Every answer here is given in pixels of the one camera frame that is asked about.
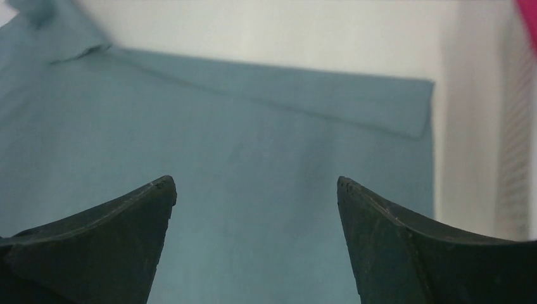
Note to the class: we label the blue-grey t shirt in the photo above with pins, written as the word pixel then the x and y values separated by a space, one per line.
pixel 255 152

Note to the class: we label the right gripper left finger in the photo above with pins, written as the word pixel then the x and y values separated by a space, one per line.
pixel 106 254

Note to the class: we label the white plastic laundry basket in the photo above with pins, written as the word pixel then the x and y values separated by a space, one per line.
pixel 512 215

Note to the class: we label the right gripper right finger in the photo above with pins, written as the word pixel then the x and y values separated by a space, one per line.
pixel 400 256

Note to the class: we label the red t shirt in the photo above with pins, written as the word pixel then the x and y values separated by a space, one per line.
pixel 527 10

